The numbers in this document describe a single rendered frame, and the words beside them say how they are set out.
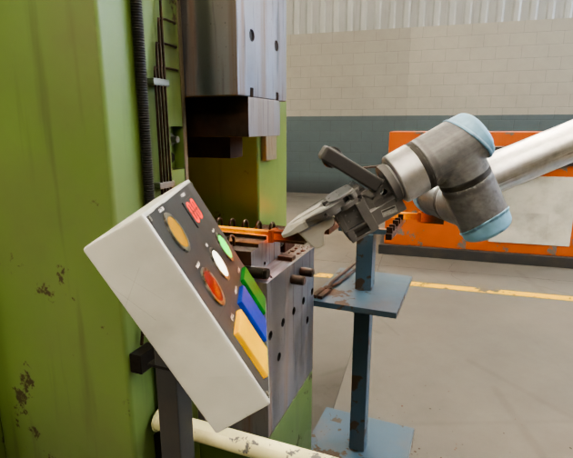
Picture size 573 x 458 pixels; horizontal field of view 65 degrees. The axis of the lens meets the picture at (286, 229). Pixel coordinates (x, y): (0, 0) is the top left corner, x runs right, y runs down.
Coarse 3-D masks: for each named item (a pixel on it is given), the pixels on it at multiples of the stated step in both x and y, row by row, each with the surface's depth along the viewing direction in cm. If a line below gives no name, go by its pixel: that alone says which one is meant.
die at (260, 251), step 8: (224, 232) 128; (232, 232) 128; (240, 240) 123; (248, 240) 123; (256, 240) 123; (264, 240) 123; (240, 248) 118; (248, 248) 118; (256, 248) 118; (264, 248) 123; (272, 248) 128; (240, 256) 117; (248, 256) 116; (256, 256) 119; (264, 256) 123; (272, 256) 129; (248, 264) 116; (256, 264) 119; (264, 264) 124
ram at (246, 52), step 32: (192, 0) 101; (224, 0) 99; (256, 0) 107; (192, 32) 103; (224, 32) 100; (256, 32) 108; (192, 64) 105; (224, 64) 102; (256, 64) 110; (192, 96) 108; (224, 96) 108; (256, 96) 111
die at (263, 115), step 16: (240, 96) 108; (192, 112) 113; (208, 112) 111; (224, 112) 110; (240, 112) 108; (256, 112) 112; (272, 112) 120; (192, 128) 114; (208, 128) 112; (224, 128) 111; (240, 128) 109; (256, 128) 112; (272, 128) 121
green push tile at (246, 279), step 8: (248, 272) 83; (240, 280) 76; (248, 280) 79; (248, 288) 76; (256, 288) 82; (256, 296) 78; (264, 296) 84; (256, 304) 77; (264, 304) 80; (264, 312) 77
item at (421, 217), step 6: (396, 216) 169; (408, 216) 167; (414, 216) 167; (420, 216) 165; (426, 216) 166; (432, 216) 165; (420, 222) 165; (426, 222) 166; (432, 222) 165; (438, 222) 164
